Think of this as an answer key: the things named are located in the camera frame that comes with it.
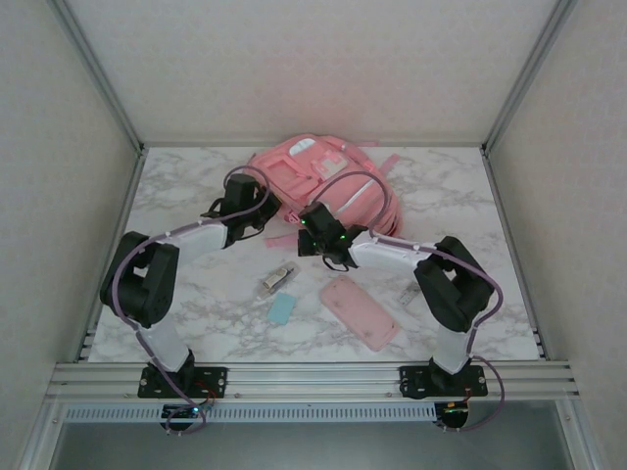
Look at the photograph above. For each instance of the pink backpack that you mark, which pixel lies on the pink backpack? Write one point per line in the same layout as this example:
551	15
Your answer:
284	171

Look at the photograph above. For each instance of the light blue eraser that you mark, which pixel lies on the light blue eraser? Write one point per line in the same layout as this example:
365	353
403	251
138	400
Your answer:
282	308

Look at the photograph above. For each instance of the pink pencil case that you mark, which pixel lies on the pink pencil case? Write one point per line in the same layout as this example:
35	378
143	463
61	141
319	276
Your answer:
357	313

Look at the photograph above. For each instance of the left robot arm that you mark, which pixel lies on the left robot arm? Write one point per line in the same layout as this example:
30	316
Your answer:
201	242

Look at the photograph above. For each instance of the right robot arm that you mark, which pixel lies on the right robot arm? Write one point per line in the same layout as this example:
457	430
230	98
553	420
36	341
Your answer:
387	254

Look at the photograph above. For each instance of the aluminium side rail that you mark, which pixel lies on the aluminium side rail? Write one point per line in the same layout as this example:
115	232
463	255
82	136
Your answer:
127	196
498	196

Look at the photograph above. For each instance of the aluminium rail beam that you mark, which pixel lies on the aluminium rail beam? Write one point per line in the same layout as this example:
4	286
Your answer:
313	379

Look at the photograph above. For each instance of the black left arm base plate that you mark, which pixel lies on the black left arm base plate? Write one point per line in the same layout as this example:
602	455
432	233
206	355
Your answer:
215	379

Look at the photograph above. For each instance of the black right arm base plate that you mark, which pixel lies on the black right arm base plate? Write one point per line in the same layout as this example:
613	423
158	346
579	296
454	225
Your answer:
411	379

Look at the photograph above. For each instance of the aluminium frame post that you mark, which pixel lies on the aluminium frame post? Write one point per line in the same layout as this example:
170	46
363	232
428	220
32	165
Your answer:
526	73
100	73

